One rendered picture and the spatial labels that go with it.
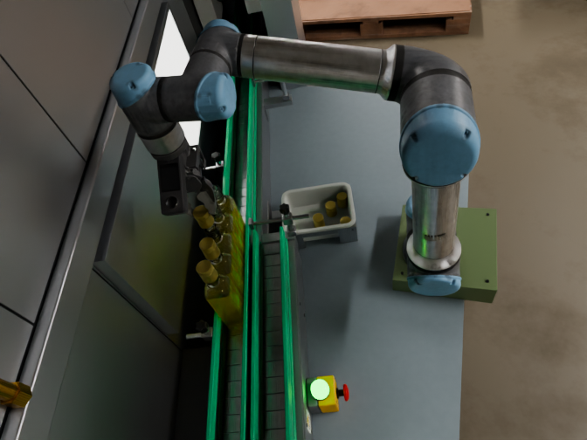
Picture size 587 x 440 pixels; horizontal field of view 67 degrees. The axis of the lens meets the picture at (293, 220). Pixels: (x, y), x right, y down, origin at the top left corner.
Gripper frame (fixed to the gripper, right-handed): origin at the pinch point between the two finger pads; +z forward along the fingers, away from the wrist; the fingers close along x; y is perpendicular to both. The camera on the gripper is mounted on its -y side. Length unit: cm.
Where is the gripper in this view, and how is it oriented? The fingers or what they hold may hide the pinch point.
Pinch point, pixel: (202, 214)
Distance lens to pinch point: 99.7
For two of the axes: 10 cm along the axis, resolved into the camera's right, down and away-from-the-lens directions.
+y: -0.6, -8.0, 6.0
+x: -9.8, 1.5, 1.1
